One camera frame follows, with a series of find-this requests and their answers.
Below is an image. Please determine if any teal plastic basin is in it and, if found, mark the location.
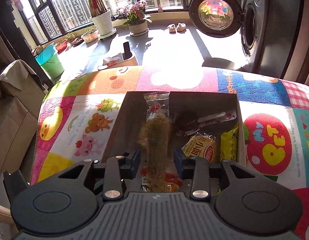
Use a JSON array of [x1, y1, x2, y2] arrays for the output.
[[35, 43, 57, 65]]

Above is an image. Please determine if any green grain snack packet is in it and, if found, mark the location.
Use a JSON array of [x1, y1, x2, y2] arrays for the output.
[[144, 91, 171, 177]]

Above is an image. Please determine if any red clear snack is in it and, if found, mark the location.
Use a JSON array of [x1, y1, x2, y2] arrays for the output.
[[176, 109, 237, 137]]

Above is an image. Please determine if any long yellow snack packet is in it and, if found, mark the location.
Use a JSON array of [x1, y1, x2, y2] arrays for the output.
[[220, 123, 238, 161]]

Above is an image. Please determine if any brown cardboard box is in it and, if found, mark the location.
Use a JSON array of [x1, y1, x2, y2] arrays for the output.
[[98, 92, 246, 192]]

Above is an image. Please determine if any yellow small bread packet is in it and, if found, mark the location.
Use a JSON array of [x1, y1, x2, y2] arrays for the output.
[[182, 133, 220, 163]]

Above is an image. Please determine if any pink flowering potted plant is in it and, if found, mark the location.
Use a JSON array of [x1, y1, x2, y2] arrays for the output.
[[117, 0, 152, 37]]

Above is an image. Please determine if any red small flower pot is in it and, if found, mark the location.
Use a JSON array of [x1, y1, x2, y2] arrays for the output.
[[55, 39, 68, 54]]

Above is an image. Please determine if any tall bamboo in white pot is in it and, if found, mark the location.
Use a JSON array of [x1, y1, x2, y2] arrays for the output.
[[88, 0, 117, 40]]

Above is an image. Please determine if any colourful cartoon bed blanket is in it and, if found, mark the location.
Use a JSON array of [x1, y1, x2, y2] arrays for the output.
[[30, 67, 309, 239]]

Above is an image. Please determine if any small round planter bowl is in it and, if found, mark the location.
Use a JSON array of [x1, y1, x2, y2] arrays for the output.
[[81, 28, 99, 43]]

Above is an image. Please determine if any green plastic bucket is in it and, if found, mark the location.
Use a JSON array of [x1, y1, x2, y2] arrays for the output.
[[41, 53, 65, 79]]

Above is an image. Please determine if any pink curtain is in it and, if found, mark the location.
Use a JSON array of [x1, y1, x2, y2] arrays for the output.
[[283, 0, 309, 85]]

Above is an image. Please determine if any red yellow popcorn snack bag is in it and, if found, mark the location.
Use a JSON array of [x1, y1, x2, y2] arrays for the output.
[[141, 166, 184, 192]]

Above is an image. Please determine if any round washing machine door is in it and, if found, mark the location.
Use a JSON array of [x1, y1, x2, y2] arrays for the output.
[[189, 0, 244, 38]]

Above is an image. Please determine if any pair of white slippers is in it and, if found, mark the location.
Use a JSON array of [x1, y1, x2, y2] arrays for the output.
[[167, 23, 186, 33]]

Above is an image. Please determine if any dark grey washing machine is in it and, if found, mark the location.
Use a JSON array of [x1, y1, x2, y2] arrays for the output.
[[238, 0, 304, 78]]

